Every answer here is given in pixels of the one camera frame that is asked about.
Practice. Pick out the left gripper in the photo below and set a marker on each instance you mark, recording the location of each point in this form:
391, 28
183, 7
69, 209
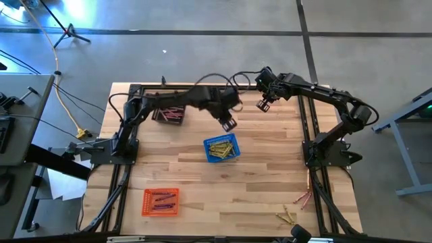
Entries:
219, 111

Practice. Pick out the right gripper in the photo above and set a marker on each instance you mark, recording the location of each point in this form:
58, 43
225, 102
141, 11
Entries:
276, 89

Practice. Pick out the yellow crayon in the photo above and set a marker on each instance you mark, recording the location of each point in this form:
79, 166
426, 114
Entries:
308, 179
218, 148
219, 143
219, 153
222, 146
226, 155
283, 220
289, 214
231, 148
221, 150

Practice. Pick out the blue plastic basket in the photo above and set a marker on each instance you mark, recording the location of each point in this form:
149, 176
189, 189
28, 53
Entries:
236, 158

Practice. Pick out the purple crayon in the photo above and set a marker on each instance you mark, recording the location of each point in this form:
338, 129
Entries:
161, 193
165, 197
164, 204
163, 207

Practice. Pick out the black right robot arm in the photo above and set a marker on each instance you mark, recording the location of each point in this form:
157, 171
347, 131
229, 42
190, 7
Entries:
320, 92

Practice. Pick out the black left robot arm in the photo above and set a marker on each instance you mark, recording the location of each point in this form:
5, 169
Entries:
168, 99

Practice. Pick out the black plastic basket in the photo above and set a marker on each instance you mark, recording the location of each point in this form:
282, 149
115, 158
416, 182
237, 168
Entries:
168, 121

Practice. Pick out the small black table clamp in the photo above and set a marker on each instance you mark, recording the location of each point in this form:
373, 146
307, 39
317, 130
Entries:
163, 80

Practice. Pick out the orange plastic basket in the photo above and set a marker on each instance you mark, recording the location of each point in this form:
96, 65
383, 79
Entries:
148, 211

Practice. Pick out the black rounded object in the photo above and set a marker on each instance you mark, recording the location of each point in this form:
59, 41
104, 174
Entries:
300, 233

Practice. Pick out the black device green light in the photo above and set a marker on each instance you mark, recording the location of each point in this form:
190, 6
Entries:
425, 108

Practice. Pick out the black desk crossbeam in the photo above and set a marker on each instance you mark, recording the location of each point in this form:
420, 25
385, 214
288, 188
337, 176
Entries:
57, 162

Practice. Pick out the white paper sheet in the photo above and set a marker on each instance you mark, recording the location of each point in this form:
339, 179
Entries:
64, 185

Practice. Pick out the black tripod stand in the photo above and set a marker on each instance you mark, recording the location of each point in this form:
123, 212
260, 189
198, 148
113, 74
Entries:
69, 32

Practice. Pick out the black desk clamp tool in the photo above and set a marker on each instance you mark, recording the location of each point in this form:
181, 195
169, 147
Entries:
13, 99

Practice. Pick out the black caster wheel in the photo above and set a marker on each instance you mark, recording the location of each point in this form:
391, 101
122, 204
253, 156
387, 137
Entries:
33, 227

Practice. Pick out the black keyboard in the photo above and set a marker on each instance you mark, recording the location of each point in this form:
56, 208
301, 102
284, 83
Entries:
5, 135

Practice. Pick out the dark grey desk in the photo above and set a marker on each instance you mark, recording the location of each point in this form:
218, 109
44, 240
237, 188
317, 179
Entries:
13, 202

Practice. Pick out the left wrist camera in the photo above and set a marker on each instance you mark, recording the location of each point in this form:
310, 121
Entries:
231, 98

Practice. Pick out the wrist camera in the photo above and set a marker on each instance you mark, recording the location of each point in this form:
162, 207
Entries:
231, 98
265, 78

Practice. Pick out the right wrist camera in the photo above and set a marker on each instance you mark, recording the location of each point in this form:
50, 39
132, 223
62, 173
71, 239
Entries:
265, 78

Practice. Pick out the black aluminium table frame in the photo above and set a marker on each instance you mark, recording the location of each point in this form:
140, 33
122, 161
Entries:
287, 87

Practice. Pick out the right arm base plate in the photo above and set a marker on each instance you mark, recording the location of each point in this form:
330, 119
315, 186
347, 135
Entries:
337, 158

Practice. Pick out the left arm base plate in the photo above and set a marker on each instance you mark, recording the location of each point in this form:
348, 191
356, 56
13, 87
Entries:
101, 157

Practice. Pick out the grey metal table frame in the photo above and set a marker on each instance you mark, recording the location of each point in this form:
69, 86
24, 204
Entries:
401, 135

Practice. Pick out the silver metal bracket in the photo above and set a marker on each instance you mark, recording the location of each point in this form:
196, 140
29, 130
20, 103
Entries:
320, 240
125, 239

